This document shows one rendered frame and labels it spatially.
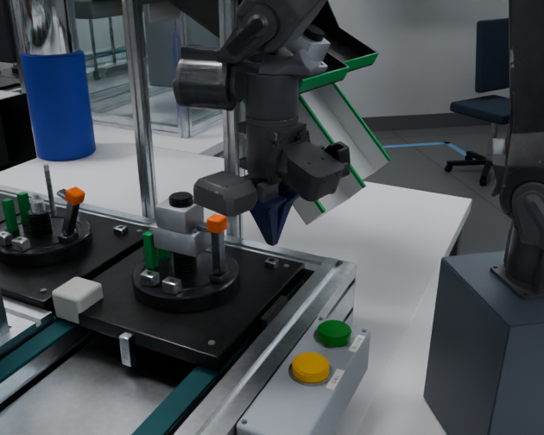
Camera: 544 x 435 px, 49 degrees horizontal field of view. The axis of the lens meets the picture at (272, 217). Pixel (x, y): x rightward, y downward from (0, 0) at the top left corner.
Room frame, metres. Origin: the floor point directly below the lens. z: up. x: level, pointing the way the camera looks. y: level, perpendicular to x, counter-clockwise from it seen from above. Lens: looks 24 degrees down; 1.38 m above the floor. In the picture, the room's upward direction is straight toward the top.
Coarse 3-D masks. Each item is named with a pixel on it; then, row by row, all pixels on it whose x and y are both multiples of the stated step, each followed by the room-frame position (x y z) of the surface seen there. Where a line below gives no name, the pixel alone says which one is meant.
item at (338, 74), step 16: (176, 0) 0.98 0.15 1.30; (192, 0) 0.96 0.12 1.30; (208, 0) 0.94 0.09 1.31; (240, 0) 1.07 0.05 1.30; (192, 16) 0.96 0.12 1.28; (208, 16) 0.94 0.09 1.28; (336, 64) 0.95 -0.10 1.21; (304, 80) 0.84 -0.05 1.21; (320, 80) 0.88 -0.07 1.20; (336, 80) 0.93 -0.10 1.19
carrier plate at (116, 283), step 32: (128, 256) 0.77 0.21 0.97; (256, 256) 0.77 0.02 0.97; (128, 288) 0.68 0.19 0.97; (256, 288) 0.68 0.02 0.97; (288, 288) 0.70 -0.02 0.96; (64, 320) 0.63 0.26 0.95; (96, 320) 0.61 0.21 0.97; (128, 320) 0.60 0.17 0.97; (160, 320) 0.60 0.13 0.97; (192, 320) 0.60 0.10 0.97; (224, 320) 0.60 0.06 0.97; (256, 320) 0.62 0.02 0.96; (160, 352) 0.57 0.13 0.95; (192, 352) 0.55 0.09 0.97; (224, 352) 0.55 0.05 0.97
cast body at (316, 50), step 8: (304, 32) 0.88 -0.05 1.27; (312, 32) 0.88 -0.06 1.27; (320, 32) 0.89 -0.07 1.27; (296, 40) 0.88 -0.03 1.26; (304, 40) 0.87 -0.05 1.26; (312, 40) 0.88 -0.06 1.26; (320, 40) 0.88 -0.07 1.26; (280, 48) 0.90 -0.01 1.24; (288, 48) 0.89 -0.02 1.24; (296, 48) 0.88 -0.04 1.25; (304, 48) 0.87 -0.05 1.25; (312, 48) 0.87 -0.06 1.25; (320, 48) 0.88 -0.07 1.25; (312, 56) 0.88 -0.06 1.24; (320, 56) 0.89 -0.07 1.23; (320, 64) 0.89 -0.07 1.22; (320, 72) 0.89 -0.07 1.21
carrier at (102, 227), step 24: (48, 168) 0.87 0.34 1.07; (24, 192) 0.84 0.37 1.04; (48, 192) 0.87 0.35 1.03; (24, 216) 0.83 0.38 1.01; (48, 216) 0.80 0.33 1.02; (96, 216) 0.91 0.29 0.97; (0, 240) 0.76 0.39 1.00; (24, 240) 0.75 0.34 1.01; (48, 240) 0.78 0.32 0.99; (72, 240) 0.78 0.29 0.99; (96, 240) 0.82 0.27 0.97; (120, 240) 0.82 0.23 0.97; (0, 264) 0.74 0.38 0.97; (24, 264) 0.74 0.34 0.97; (48, 264) 0.74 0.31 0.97; (72, 264) 0.74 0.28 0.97; (96, 264) 0.74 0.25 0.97; (24, 288) 0.68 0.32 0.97; (48, 288) 0.68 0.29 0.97
